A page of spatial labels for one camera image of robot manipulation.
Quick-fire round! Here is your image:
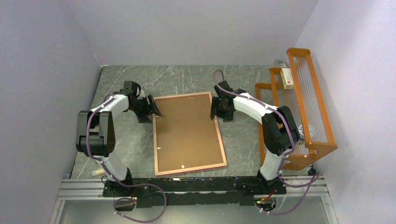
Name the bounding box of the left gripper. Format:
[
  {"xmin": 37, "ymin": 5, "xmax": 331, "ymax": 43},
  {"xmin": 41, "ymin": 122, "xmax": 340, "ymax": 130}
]
[{"xmin": 129, "ymin": 95, "xmax": 162, "ymax": 123}]

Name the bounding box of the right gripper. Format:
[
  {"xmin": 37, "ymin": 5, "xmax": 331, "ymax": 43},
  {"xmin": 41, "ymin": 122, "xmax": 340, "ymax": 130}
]
[{"xmin": 210, "ymin": 96, "xmax": 234, "ymax": 122}]

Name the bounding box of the brown frame backing board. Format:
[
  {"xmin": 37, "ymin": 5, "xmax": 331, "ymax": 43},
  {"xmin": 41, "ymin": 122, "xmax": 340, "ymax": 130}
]
[{"xmin": 156, "ymin": 94, "xmax": 225, "ymax": 173}]

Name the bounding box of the pink wooden picture frame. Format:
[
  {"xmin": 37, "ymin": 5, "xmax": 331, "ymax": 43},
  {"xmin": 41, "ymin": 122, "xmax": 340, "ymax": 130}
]
[{"xmin": 152, "ymin": 91, "xmax": 228, "ymax": 177}]

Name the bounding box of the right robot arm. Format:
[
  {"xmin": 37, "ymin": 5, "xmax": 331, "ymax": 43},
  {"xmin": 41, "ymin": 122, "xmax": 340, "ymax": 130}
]
[{"xmin": 210, "ymin": 81, "xmax": 299, "ymax": 194}]

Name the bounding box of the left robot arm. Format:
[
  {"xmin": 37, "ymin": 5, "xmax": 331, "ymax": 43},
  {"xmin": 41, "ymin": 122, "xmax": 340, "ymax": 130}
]
[{"xmin": 76, "ymin": 81, "xmax": 162, "ymax": 196}]

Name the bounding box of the small white red box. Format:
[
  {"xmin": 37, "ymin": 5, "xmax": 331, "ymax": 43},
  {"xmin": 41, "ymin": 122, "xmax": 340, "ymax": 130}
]
[{"xmin": 280, "ymin": 68, "xmax": 294, "ymax": 89}]

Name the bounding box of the orange wooden rack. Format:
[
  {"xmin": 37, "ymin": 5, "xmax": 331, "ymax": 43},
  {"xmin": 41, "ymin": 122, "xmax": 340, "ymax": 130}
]
[{"xmin": 255, "ymin": 48, "xmax": 338, "ymax": 171}]

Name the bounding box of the yellow orange marker tube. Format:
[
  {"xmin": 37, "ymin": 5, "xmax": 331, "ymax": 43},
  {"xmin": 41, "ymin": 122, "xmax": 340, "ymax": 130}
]
[{"xmin": 91, "ymin": 169, "xmax": 106, "ymax": 176}]

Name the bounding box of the white blue can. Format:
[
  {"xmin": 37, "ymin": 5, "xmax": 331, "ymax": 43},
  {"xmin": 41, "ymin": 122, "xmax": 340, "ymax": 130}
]
[{"xmin": 298, "ymin": 124, "xmax": 315, "ymax": 141}]

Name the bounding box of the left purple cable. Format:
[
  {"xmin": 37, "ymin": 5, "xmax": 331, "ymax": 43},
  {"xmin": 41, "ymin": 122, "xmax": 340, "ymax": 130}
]
[{"xmin": 85, "ymin": 94, "xmax": 168, "ymax": 224}]

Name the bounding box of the purple cable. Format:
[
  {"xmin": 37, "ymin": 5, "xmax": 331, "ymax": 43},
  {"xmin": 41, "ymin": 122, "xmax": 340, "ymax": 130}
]
[
  {"xmin": 85, "ymin": 94, "xmax": 168, "ymax": 224},
  {"xmin": 213, "ymin": 70, "xmax": 321, "ymax": 217}
]

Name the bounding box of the white round wall object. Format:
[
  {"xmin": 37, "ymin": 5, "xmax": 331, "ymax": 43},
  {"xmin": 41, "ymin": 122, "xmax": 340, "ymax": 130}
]
[{"xmin": 275, "ymin": 60, "xmax": 288, "ymax": 68}]

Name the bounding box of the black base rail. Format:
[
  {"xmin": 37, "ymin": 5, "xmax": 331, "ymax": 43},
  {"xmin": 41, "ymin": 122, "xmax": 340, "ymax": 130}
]
[{"xmin": 102, "ymin": 176, "xmax": 287, "ymax": 208}]

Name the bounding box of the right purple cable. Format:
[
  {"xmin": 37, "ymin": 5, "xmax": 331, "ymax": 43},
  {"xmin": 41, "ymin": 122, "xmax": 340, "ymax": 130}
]
[{"xmin": 213, "ymin": 70, "xmax": 321, "ymax": 217}]

